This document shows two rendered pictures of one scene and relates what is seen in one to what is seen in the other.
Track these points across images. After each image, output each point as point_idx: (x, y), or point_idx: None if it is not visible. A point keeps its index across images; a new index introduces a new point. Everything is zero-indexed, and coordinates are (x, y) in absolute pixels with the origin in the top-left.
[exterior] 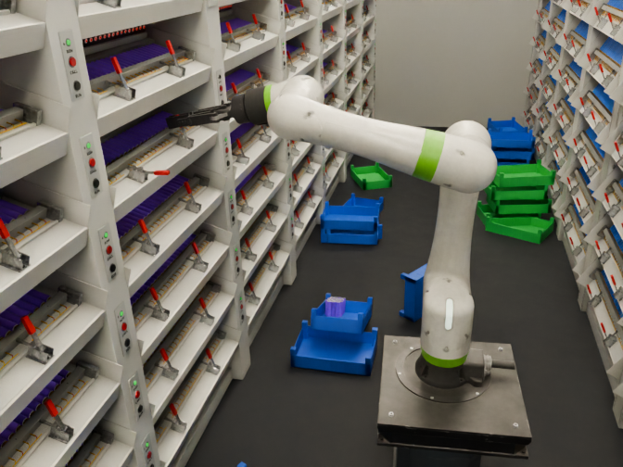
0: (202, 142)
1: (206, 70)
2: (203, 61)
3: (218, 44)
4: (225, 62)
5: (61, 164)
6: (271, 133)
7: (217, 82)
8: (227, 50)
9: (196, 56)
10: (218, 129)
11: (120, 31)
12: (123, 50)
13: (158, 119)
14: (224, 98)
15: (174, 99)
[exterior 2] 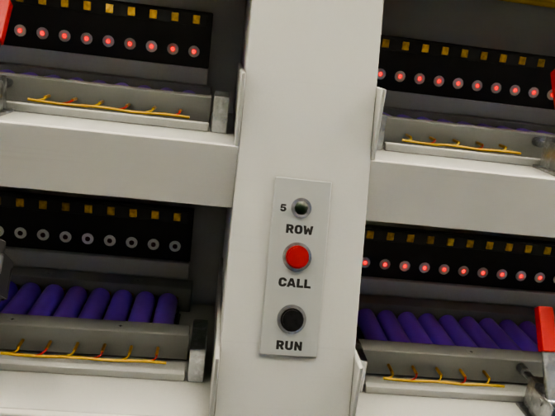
0: (36, 413)
1: (183, 150)
2: (234, 132)
3: (338, 82)
4: (403, 177)
5: None
6: None
7: (271, 224)
8: (519, 167)
9: (235, 117)
10: (210, 414)
11: (60, 30)
12: (22, 69)
13: (91, 297)
14: (334, 314)
15: (219, 273)
